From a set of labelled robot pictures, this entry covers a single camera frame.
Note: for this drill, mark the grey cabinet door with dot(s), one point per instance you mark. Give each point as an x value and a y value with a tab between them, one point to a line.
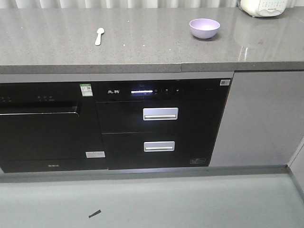
263	120

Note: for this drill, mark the grey side cabinet doors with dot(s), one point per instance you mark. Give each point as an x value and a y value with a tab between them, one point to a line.
296	168

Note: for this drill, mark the silver drawer handle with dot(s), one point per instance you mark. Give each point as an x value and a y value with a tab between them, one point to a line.
161	146
160	114

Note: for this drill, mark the black disinfection cabinet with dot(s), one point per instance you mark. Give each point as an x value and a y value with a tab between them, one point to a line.
120	107

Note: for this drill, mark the silver upper drawer handle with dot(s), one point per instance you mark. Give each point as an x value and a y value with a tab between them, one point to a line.
160	114

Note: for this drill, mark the white pleated curtain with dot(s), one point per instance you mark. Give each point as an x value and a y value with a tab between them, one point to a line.
108	4

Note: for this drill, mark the silver lower drawer handle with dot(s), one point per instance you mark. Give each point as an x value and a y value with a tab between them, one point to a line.
161	146

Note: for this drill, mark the light green plastic spoon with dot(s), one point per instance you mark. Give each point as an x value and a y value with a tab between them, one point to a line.
100	32

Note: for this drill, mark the white rice cooker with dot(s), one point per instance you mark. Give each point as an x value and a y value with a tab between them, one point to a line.
263	8

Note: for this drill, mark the black floor tape strip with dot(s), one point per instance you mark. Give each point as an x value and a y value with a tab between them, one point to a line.
95	213

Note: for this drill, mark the purple plastic bowl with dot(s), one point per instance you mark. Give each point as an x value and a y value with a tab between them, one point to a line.
204	28

